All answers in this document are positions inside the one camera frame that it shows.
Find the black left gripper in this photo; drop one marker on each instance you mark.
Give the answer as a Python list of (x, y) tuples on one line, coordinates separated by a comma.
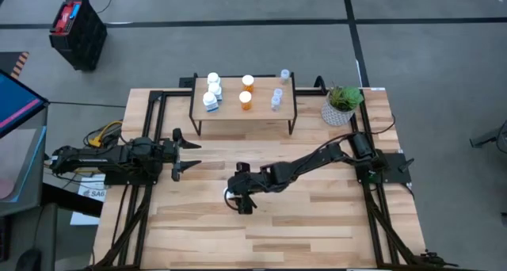
[(164, 152)]

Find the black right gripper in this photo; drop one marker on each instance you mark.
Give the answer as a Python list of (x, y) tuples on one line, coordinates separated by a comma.
[(247, 182)]

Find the white melatonin supplement bottle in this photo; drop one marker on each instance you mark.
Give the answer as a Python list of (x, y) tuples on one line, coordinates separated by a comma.
[(213, 78), (215, 89), (210, 100)]

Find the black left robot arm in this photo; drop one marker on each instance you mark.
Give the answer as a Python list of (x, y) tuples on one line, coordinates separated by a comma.
[(99, 158)]

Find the small black box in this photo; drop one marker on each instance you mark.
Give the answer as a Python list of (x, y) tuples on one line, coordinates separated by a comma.
[(188, 82)]

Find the white paper sheet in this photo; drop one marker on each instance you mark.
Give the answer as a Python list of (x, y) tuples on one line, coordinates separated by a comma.
[(89, 195)]

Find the black desk beam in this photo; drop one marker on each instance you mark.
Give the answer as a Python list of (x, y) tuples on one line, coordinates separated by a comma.
[(71, 201)]

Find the potted succulent in white pot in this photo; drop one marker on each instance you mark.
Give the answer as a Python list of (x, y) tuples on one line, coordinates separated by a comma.
[(342, 98)]

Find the black crate with red top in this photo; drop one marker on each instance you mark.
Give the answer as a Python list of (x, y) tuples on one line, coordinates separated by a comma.
[(79, 33)]

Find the grey desk surface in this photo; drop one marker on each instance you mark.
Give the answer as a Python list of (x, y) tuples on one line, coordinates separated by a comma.
[(20, 164)]

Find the monitor with blue pink screen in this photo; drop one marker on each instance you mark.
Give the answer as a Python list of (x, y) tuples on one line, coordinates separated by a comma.
[(16, 100)]

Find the black computer mouse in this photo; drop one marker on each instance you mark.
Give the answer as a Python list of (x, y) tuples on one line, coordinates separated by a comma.
[(27, 259)]

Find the black yellow striped floor mat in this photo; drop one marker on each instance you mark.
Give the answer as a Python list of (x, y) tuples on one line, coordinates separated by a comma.
[(16, 63)]

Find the black table clamp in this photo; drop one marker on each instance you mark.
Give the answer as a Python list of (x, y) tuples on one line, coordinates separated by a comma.
[(435, 260)]

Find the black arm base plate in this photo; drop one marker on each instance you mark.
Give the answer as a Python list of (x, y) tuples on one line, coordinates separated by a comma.
[(130, 180), (396, 168)]

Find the wooden shelf with black frame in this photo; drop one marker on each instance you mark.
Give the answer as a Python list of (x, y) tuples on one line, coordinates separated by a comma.
[(261, 112)]

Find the black aluminium frame rails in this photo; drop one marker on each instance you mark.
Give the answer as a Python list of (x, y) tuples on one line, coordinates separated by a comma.
[(379, 239), (138, 239)]

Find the black curved bracket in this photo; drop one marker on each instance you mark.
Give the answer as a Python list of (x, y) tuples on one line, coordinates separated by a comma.
[(321, 85)]

